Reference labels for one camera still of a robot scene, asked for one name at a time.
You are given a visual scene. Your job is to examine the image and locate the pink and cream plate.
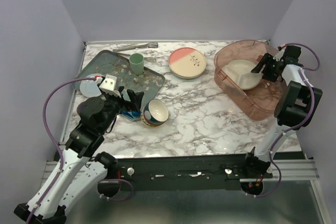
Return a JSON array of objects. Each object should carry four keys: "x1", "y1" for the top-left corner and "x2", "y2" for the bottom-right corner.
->
[{"x1": 168, "y1": 47, "x2": 207, "y2": 70}]

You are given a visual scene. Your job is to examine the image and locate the blue spoon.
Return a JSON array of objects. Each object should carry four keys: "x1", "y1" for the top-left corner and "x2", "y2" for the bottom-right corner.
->
[{"x1": 120, "y1": 111, "x2": 141, "y2": 121}]

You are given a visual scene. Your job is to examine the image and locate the yellow and cream plate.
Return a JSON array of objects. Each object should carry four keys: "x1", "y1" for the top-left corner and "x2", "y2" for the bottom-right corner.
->
[{"x1": 171, "y1": 69, "x2": 205, "y2": 79}]

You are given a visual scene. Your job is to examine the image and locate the patterned ceramic bowl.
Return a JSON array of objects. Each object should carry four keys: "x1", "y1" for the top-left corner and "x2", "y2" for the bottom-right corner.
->
[{"x1": 141, "y1": 99, "x2": 169, "y2": 127}]

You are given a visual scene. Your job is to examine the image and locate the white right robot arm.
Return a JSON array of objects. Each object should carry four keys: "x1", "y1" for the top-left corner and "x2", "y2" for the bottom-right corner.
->
[{"x1": 241, "y1": 43, "x2": 322, "y2": 178}]

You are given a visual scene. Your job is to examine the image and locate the aluminium frame rail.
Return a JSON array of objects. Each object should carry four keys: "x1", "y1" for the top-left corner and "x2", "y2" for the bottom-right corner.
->
[{"x1": 41, "y1": 159, "x2": 320, "y2": 186}]

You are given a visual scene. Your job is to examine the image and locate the cream divided bowl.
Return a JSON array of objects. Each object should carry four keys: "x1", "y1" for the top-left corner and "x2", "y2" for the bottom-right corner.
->
[{"x1": 222, "y1": 60, "x2": 262, "y2": 90}]

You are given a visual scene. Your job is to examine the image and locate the floral teal tray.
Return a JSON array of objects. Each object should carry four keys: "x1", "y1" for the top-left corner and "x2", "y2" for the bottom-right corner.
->
[{"x1": 77, "y1": 50, "x2": 165, "y2": 108}]

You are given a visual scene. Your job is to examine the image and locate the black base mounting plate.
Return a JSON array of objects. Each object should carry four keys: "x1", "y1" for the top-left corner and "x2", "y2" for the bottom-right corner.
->
[{"x1": 86, "y1": 153, "x2": 274, "y2": 190}]

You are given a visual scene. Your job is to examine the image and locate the transparent pink plastic bin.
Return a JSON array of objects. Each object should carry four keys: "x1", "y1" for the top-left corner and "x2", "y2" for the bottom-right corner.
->
[{"x1": 214, "y1": 40, "x2": 283, "y2": 121}]

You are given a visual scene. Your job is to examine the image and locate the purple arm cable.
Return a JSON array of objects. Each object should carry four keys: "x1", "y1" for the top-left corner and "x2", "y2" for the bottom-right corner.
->
[
  {"x1": 244, "y1": 42, "x2": 321, "y2": 199},
  {"x1": 25, "y1": 76, "x2": 134, "y2": 224}
]

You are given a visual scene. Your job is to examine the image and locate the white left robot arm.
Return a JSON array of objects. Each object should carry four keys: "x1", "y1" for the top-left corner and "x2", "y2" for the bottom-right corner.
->
[{"x1": 14, "y1": 90, "x2": 144, "y2": 223}]

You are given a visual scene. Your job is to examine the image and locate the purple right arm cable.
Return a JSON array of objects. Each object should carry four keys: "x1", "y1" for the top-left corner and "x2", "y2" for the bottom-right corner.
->
[{"x1": 244, "y1": 42, "x2": 321, "y2": 199}]

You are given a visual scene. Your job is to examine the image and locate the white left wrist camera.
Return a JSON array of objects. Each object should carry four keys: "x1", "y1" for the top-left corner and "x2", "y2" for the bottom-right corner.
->
[{"x1": 98, "y1": 74, "x2": 123, "y2": 97}]

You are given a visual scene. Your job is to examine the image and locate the light blue saucer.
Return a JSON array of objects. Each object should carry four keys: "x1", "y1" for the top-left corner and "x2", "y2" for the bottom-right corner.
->
[{"x1": 79, "y1": 80, "x2": 101, "y2": 98}]

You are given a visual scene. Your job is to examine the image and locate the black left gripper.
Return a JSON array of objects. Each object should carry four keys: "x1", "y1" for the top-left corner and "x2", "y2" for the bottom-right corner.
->
[{"x1": 99, "y1": 86, "x2": 145, "y2": 133}]

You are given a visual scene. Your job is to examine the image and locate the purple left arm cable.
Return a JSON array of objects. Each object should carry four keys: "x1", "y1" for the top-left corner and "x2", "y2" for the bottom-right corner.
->
[{"x1": 25, "y1": 76, "x2": 134, "y2": 224}]

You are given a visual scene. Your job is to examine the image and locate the green plastic cup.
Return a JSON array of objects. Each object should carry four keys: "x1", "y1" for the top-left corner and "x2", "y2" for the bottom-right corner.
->
[{"x1": 129, "y1": 53, "x2": 144, "y2": 75}]

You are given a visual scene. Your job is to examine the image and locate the metal serving tongs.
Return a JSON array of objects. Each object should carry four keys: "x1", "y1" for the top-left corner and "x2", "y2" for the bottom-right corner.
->
[{"x1": 113, "y1": 42, "x2": 159, "y2": 52}]

